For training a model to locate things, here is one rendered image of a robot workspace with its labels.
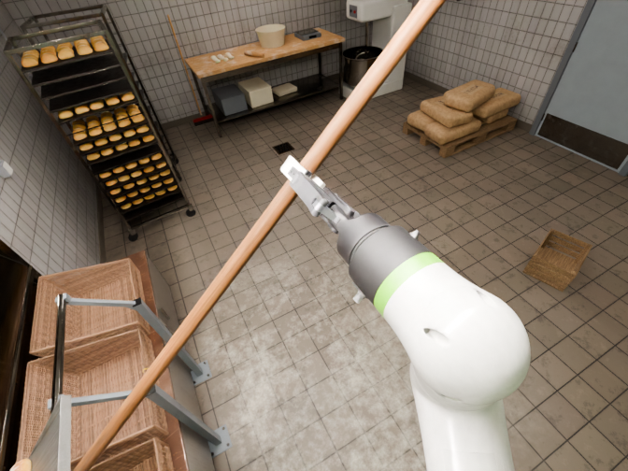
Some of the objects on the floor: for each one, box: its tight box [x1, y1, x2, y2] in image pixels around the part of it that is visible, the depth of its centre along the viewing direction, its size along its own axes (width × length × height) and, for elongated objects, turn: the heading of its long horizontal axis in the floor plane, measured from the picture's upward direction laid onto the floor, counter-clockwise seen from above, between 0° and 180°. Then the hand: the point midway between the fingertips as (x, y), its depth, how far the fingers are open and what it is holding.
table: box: [184, 27, 345, 137], centre depth 490 cm, size 220×80×90 cm, turn 122°
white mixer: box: [342, 0, 412, 98], centre depth 493 cm, size 100×66×132 cm, turn 122°
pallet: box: [403, 115, 517, 158], centre depth 425 cm, size 120×80×14 cm, turn 122°
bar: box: [48, 293, 233, 459], centre depth 148 cm, size 31×127×118 cm, turn 32°
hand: (302, 177), depth 54 cm, fingers closed on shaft, 3 cm apart
